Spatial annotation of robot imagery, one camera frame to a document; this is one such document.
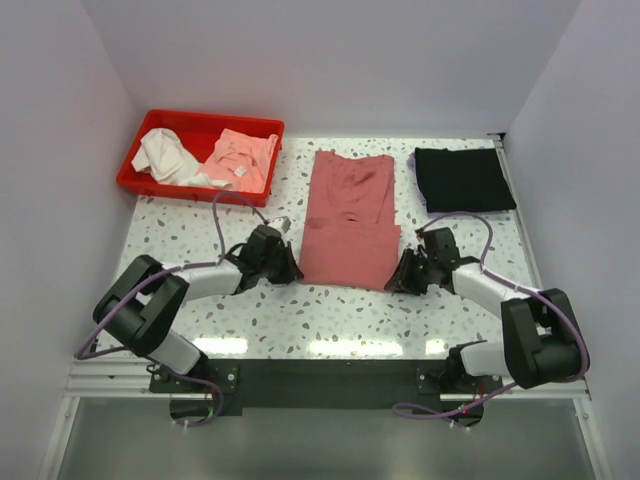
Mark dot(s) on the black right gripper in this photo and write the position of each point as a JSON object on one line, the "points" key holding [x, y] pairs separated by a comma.
{"points": [[400, 280]]}

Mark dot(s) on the black folded t-shirt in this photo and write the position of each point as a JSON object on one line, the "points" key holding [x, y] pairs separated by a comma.
{"points": [[462, 180]]}

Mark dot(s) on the light pink t-shirt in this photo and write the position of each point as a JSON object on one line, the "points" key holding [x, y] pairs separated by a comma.
{"points": [[241, 161]]}

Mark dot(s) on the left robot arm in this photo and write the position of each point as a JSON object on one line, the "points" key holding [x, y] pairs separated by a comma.
{"points": [[140, 307]]}

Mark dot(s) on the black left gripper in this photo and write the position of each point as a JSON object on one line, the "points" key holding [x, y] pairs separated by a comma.
{"points": [[290, 272]]}

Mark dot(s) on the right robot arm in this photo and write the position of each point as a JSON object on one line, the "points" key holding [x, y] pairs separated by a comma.
{"points": [[541, 342]]}

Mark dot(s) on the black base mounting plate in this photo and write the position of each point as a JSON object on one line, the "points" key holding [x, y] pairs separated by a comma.
{"points": [[409, 388]]}

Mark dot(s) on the lavender folded t-shirt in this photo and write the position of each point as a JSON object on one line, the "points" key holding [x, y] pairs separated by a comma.
{"points": [[414, 162]]}

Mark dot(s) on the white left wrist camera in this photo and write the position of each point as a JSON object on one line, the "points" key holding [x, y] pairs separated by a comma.
{"points": [[282, 224]]}

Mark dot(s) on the dusty red t-shirt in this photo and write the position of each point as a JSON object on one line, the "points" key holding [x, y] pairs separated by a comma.
{"points": [[350, 235]]}

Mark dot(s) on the white t-shirt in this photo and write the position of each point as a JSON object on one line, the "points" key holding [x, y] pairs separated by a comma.
{"points": [[162, 155]]}

